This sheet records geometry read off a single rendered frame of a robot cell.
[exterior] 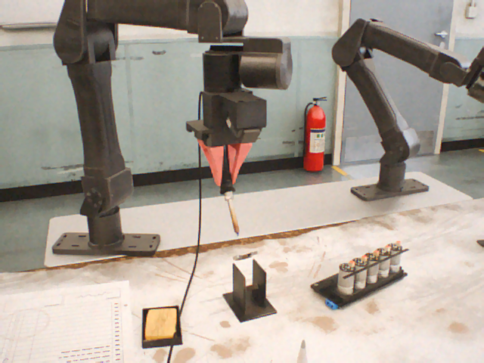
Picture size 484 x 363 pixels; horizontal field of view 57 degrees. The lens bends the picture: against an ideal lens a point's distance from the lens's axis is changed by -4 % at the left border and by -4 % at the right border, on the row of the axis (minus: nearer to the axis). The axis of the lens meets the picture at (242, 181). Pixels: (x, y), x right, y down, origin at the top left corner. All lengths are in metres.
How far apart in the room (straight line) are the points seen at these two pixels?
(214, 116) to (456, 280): 0.50
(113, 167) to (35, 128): 2.40
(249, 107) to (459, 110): 3.91
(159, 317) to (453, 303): 0.45
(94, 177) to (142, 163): 2.47
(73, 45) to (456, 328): 0.72
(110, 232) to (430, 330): 0.57
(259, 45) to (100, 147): 0.33
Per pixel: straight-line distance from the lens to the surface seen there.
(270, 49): 0.64
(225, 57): 0.66
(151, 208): 1.08
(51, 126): 3.21
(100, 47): 0.81
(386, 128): 1.14
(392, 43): 1.12
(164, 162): 3.32
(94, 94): 0.80
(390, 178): 1.17
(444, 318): 0.77
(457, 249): 0.97
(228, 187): 0.72
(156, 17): 0.71
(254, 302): 0.74
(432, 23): 4.04
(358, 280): 0.75
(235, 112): 0.60
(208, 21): 0.65
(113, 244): 0.90
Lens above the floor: 1.18
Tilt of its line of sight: 21 degrees down
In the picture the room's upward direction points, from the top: straight up
